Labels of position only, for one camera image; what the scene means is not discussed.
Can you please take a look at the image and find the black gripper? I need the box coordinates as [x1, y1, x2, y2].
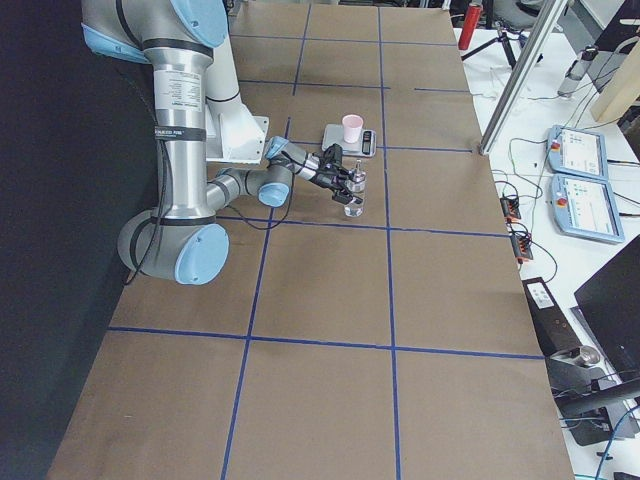
[310, 143, 355, 204]

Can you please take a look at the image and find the clear glass sauce bottle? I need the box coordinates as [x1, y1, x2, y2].
[344, 159, 366, 217]

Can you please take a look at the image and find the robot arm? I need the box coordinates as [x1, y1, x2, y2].
[82, 1, 362, 285]

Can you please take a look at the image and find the digital kitchen scale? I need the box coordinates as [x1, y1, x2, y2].
[321, 123, 378, 159]

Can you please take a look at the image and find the orange black connector block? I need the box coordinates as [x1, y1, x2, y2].
[500, 196, 521, 223]

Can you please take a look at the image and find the red cylinder bottle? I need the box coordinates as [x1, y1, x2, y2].
[458, 1, 483, 51]

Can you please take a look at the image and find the upper blue teach pendant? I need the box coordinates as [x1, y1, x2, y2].
[547, 125, 608, 180]

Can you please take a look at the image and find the blue teach pendant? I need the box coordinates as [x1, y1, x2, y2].
[551, 174, 625, 244]
[547, 125, 608, 180]

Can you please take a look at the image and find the lower blue teach pendant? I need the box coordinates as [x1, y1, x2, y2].
[551, 174, 625, 244]

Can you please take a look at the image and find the black power strip box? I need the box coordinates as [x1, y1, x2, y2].
[522, 277, 582, 357]

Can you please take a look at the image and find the black monitor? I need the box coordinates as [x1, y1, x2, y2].
[575, 237, 640, 371]

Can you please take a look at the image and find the wooden plank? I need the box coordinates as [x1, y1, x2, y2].
[591, 41, 639, 122]

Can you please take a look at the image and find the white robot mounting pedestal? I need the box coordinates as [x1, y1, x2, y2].
[205, 38, 269, 165]

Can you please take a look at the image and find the black camera tripod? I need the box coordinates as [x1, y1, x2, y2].
[461, 25, 529, 69]

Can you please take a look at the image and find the aluminium frame post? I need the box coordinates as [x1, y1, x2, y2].
[478, 0, 568, 155]

